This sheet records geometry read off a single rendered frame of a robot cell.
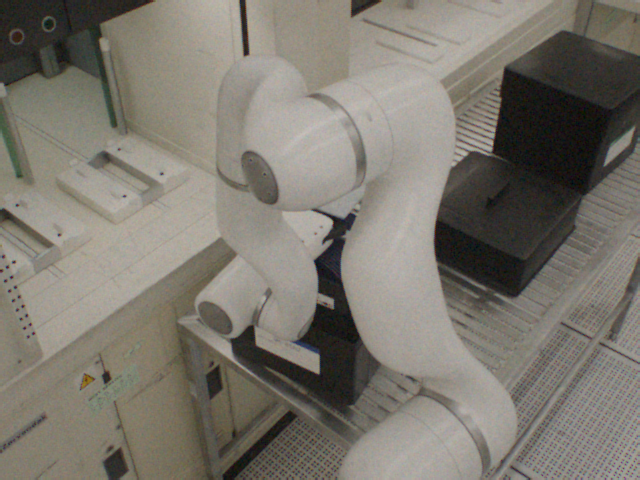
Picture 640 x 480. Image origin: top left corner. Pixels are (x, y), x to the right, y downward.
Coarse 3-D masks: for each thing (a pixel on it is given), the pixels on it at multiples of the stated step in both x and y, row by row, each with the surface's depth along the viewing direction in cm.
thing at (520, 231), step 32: (480, 160) 174; (448, 192) 165; (480, 192) 165; (512, 192) 165; (544, 192) 165; (576, 192) 165; (448, 224) 157; (480, 224) 157; (512, 224) 157; (544, 224) 157; (448, 256) 162; (480, 256) 155; (512, 256) 149; (544, 256) 160; (512, 288) 154
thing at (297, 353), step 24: (240, 336) 139; (264, 336) 134; (312, 336) 127; (360, 336) 124; (264, 360) 139; (288, 360) 135; (312, 360) 131; (336, 360) 127; (360, 360) 128; (312, 384) 136; (336, 384) 132; (360, 384) 133
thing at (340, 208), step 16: (352, 192) 124; (320, 208) 121; (336, 208) 121; (352, 208) 121; (320, 288) 124; (336, 288) 121; (320, 304) 126; (336, 304) 124; (320, 320) 129; (336, 320) 127; (352, 320) 126; (336, 336) 129; (352, 336) 129
